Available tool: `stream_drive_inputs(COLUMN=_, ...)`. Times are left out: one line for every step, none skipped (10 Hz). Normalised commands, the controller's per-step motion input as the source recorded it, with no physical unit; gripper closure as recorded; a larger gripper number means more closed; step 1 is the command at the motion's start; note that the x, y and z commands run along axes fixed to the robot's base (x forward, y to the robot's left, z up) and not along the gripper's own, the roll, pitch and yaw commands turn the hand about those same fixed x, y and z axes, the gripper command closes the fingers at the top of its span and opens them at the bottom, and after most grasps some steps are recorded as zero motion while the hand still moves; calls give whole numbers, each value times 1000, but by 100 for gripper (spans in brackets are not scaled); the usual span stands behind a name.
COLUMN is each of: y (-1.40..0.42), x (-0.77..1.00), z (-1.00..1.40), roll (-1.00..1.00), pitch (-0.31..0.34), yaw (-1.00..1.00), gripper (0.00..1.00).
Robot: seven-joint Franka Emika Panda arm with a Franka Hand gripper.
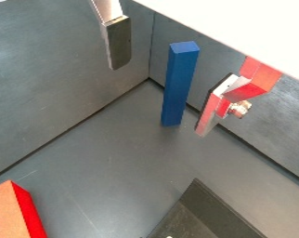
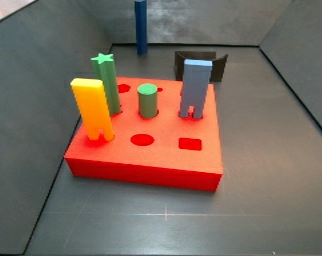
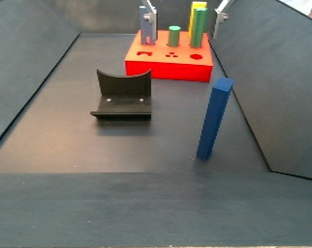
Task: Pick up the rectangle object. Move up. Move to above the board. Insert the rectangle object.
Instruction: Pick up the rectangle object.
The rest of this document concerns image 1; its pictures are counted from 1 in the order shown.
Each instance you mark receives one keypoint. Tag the black curved stand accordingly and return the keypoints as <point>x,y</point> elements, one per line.
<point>203,216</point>

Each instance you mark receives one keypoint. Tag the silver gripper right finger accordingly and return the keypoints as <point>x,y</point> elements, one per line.
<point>227,98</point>

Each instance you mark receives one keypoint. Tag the red peg board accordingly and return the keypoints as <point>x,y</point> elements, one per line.
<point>20,221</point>

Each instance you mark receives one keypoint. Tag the dark blue rectangular block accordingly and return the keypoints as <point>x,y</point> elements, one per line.
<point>183,55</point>

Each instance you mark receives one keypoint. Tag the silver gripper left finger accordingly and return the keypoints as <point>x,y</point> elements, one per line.
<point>116,31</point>

